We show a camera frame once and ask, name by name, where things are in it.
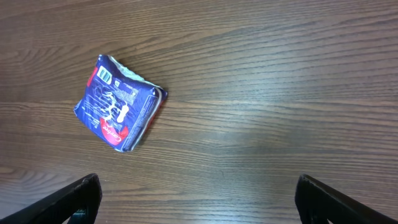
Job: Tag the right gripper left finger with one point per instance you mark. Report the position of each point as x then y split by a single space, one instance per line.
76 203

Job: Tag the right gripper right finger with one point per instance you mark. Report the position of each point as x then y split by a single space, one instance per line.
317 202

